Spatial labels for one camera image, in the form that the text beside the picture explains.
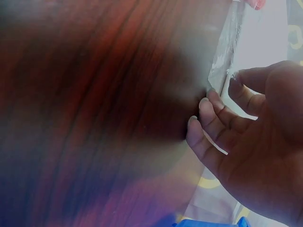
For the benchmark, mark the person's right hand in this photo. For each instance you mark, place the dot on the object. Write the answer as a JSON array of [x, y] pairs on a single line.
[[260, 160]]

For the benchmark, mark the person's right thumb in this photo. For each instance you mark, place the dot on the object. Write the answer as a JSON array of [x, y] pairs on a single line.
[[253, 78]]

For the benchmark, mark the clear plastic wrapper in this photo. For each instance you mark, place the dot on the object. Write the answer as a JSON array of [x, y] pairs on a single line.
[[227, 47]]

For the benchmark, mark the thin white strip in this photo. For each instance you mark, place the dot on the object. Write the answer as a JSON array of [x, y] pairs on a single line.
[[216, 144]]

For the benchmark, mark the small red object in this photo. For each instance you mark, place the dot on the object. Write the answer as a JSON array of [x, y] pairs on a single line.
[[256, 3]]

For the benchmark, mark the blue plastic container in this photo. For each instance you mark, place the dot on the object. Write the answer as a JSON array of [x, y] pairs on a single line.
[[210, 223]]

